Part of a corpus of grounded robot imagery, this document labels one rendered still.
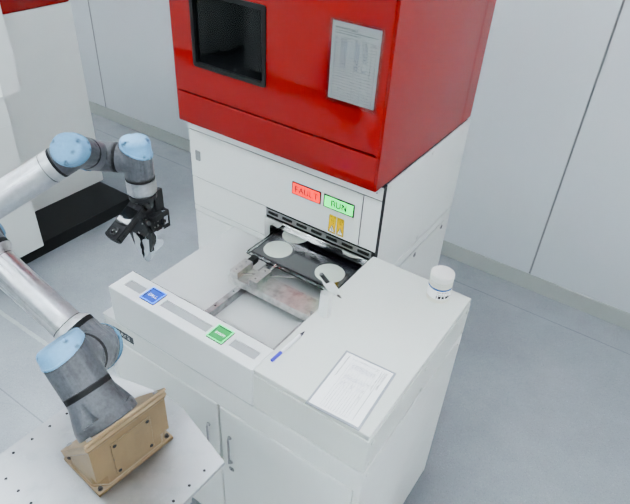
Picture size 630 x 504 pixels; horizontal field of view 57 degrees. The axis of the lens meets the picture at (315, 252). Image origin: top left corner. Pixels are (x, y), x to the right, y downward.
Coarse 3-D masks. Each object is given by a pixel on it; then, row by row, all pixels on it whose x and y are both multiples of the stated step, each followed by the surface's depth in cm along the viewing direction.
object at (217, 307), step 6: (258, 270) 201; (234, 288) 193; (240, 288) 193; (228, 294) 190; (234, 294) 191; (240, 294) 194; (222, 300) 188; (228, 300) 189; (234, 300) 192; (210, 306) 185; (216, 306) 185; (222, 306) 187; (210, 312) 183; (216, 312) 186
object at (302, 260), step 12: (276, 240) 207; (264, 252) 201; (300, 252) 202; (312, 252) 203; (324, 252) 203; (288, 264) 196; (300, 264) 197; (312, 264) 197; (336, 264) 198; (348, 264) 198; (360, 264) 198; (312, 276) 192; (348, 276) 193
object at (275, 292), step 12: (228, 276) 193; (252, 288) 189; (264, 288) 189; (276, 288) 189; (288, 288) 189; (276, 300) 185; (288, 300) 185; (300, 300) 185; (312, 300) 185; (288, 312) 184; (300, 312) 181
